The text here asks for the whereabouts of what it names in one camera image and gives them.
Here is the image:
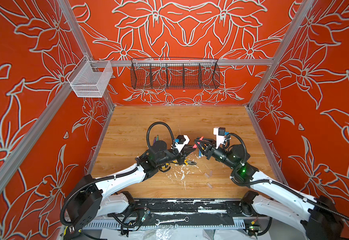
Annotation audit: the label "white mesh basket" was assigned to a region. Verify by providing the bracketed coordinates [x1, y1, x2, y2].
[67, 56, 114, 98]

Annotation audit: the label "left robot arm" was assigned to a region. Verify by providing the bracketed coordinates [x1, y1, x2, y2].
[60, 122, 195, 240]

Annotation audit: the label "black wire basket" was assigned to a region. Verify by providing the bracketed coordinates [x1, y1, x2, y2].
[130, 57, 220, 90]

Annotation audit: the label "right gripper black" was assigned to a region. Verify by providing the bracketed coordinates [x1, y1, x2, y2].
[195, 137, 239, 172]

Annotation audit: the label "small circuit board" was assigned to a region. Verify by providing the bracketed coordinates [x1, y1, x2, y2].
[245, 220, 261, 238]

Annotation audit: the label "silver wrench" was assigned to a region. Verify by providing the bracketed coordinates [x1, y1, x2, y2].
[155, 216, 189, 226]

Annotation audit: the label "yellow black pliers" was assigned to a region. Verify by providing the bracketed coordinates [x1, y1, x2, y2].
[184, 160, 197, 166]

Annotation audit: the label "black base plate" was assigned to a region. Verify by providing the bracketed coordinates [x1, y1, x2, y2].
[135, 198, 248, 218]

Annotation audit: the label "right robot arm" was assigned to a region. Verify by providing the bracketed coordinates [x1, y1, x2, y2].
[194, 132, 349, 240]

